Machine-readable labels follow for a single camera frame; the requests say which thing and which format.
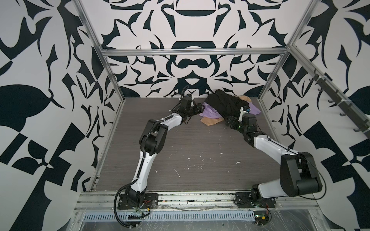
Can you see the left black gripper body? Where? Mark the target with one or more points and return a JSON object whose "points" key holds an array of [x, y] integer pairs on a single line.
{"points": [[197, 109]]}

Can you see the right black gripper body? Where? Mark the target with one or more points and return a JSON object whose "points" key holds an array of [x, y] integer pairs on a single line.
{"points": [[236, 124]]}

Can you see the purple cloth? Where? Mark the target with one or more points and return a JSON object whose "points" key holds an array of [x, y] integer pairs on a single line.
{"points": [[210, 112]]}

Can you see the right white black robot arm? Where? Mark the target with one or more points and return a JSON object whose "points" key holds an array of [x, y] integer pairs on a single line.
{"points": [[298, 174]]}

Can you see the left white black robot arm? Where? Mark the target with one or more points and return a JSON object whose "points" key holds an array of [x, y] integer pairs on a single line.
{"points": [[152, 142]]}

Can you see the black cloth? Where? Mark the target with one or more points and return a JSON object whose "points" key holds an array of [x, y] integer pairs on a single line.
{"points": [[225, 104]]}

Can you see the tan beige cloth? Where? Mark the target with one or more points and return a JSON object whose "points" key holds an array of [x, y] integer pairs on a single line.
{"points": [[210, 122]]}

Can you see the small green circuit board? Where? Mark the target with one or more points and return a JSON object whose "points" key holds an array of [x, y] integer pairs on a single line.
{"points": [[261, 220]]}

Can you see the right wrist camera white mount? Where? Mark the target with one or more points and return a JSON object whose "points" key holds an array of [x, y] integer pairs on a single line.
{"points": [[243, 110]]}

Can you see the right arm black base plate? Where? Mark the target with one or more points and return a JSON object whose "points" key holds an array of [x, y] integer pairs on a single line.
{"points": [[251, 200]]}

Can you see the aluminium cage frame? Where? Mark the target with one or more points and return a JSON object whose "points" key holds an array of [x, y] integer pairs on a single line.
{"points": [[266, 50]]}

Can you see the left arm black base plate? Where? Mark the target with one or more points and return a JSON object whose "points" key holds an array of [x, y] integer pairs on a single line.
{"points": [[141, 201]]}

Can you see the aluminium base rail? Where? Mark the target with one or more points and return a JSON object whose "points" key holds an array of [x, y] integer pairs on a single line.
{"points": [[187, 201]]}

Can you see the white slotted cable duct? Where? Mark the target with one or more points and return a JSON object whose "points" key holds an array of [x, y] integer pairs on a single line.
{"points": [[244, 215]]}

